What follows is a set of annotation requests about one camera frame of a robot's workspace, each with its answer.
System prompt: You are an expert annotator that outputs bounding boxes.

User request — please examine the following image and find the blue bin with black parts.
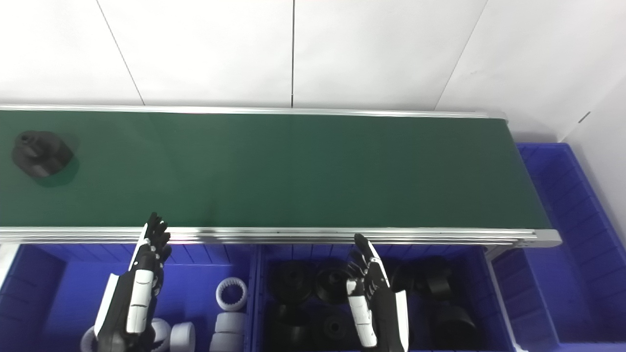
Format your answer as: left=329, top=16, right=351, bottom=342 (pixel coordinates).
left=252, top=243, right=519, bottom=352

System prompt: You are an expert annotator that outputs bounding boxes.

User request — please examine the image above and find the black round flanged part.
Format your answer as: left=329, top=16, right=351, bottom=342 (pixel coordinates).
left=430, top=306, right=477, bottom=349
left=12, top=131, right=75, bottom=177
left=314, top=264, right=353, bottom=305
left=269, top=304, right=311, bottom=350
left=271, top=261, right=313, bottom=304
left=313, top=313, right=360, bottom=350
left=391, top=257, right=453, bottom=299

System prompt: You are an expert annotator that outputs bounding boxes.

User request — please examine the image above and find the green conveyor belt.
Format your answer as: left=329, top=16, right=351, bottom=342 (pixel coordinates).
left=0, top=104, right=562, bottom=247
left=0, top=110, right=552, bottom=230

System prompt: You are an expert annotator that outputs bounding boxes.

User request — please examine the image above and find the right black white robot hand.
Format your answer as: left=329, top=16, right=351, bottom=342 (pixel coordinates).
left=346, top=234, right=409, bottom=352

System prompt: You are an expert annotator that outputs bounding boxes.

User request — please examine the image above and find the white toothed ring part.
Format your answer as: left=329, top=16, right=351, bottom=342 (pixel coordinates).
left=216, top=277, right=247, bottom=312
left=149, top=318, right=172, bottom=352

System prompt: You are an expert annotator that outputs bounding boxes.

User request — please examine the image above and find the blue bin with white parts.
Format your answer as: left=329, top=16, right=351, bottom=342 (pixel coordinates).
left=0, top=243, right=258, bottom=352

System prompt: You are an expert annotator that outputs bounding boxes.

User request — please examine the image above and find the empty large blue bin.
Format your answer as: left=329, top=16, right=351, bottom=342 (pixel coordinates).
left=492, top=143, right=626, bottom=352

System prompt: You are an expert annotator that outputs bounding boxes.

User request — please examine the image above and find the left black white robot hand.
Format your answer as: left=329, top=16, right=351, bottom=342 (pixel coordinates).
left=94, top=212, right=172, bottom=352

